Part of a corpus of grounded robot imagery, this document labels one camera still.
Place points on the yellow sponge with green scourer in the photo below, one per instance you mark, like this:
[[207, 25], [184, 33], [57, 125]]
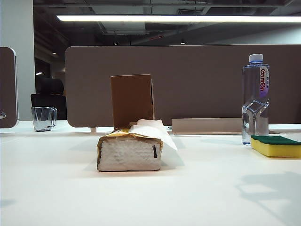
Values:
[[275, 149]]

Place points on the clear Ganten water bottle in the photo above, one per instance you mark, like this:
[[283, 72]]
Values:
[[255, 113]]

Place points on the white tissue sheet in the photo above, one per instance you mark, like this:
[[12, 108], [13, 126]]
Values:
[[151, 128]]

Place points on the brown cardboard box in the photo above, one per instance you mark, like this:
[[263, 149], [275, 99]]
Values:
[[131, 99]]

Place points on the gold wrapped tissue pack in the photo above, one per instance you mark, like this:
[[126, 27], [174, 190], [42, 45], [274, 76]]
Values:
[[128, 155]]

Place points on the wide brown desk partition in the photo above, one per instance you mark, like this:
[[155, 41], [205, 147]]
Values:
[[200, 82]]

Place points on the long ceiling light strip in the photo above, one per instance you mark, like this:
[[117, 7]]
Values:
[[178, 18]]

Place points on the black office chair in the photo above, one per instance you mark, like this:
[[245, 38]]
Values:
[[49, 94]]

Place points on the clear glass mug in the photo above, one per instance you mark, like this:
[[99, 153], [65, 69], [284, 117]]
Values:
[[42, 118]]

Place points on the narrow brown desk partition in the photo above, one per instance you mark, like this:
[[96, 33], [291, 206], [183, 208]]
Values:
[[7, 89]]

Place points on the white partition support bracket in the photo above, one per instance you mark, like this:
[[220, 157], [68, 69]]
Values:
[[93, 130]]

